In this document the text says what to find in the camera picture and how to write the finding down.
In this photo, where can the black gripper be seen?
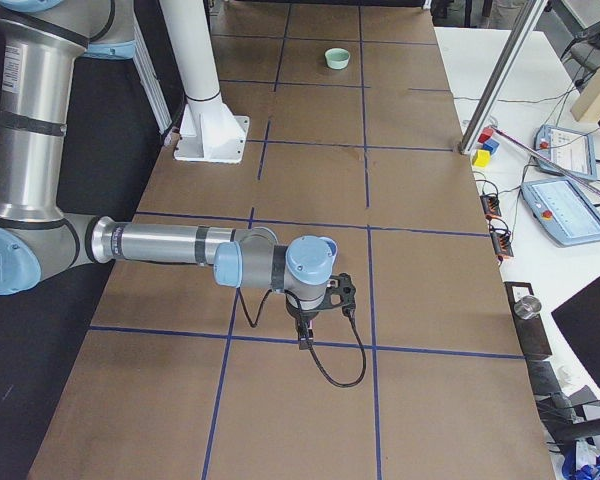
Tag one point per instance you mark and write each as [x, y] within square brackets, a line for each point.
[304, 315]

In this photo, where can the mint green bowl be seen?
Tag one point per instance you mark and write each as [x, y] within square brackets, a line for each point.
[337, 58]

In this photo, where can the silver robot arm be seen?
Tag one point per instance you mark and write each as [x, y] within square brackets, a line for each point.
[38, 240]

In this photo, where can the white mounting pillar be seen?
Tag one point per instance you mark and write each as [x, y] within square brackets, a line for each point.
[209, 131]

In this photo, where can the silver metal cup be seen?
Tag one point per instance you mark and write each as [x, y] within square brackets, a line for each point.
[527, 307]

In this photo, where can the yellow cube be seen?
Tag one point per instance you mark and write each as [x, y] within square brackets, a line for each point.
[481, 158]

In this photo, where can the blue cube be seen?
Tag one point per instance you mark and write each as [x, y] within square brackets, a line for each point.
[491, 146]

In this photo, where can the red cube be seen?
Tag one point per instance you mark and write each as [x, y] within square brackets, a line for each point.
[485, 135]

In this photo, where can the near teach pendant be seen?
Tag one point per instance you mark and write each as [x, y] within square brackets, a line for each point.
[563, 211]

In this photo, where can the teach pendant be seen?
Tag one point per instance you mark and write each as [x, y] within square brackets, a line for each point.
[569, 149]
[563, 211]

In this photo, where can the black monitor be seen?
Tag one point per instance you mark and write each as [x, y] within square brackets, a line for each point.
[578, 319]

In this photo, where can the grabber reach stick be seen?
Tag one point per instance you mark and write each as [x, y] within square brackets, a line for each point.
[545, 163]

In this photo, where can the far teach pendant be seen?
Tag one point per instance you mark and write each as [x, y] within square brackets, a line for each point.
[569, 149]

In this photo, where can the aluminium frame post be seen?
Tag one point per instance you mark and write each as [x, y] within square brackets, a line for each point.
[524, 25]

